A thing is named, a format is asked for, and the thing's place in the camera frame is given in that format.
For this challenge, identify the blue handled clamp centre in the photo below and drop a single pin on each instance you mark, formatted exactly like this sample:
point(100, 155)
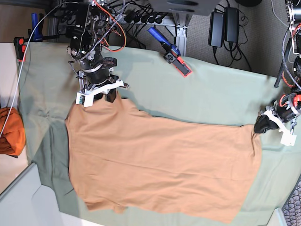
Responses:
point(172, 55)

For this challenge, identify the black power adapter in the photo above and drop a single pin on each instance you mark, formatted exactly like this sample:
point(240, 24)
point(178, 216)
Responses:
point(216, 29)
point(231, 29)

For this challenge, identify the folded dark orange cloth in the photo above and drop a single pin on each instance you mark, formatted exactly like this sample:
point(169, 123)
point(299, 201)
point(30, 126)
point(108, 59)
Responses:
point(12, 140)

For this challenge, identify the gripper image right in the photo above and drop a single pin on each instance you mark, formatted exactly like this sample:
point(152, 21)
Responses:
point(287, 108)

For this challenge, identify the blue handled clamp left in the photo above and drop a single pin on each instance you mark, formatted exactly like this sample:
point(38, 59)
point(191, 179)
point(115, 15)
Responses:
point(35, 35)

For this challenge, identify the patterned grey mat corner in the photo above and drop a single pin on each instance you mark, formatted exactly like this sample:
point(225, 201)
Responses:
point(292, 207)

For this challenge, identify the blue handled clamp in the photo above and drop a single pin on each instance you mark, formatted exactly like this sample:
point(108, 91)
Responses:
point(172, 55)
point(35, 35)

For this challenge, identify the grey power strip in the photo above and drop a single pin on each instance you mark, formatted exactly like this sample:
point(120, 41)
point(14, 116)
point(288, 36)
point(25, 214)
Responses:
point(163, 20)

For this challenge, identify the black power adapter right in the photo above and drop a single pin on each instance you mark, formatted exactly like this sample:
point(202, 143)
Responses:
point(216, 29)

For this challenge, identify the white plastic bin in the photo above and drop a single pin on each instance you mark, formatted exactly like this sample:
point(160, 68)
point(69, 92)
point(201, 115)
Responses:
point(26, 202)

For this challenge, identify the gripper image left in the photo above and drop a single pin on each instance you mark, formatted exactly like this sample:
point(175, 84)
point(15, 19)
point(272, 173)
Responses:
point(98, 76)

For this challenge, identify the light green table cloth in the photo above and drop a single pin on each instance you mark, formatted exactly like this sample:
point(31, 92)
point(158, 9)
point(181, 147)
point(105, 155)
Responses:
point(211, 94)

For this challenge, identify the tan orange T-shirt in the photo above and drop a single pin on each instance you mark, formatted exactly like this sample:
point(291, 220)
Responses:
point(122, 157)

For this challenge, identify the aluminium frame post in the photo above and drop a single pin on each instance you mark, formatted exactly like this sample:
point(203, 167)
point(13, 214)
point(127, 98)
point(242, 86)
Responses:
point(182, 22)

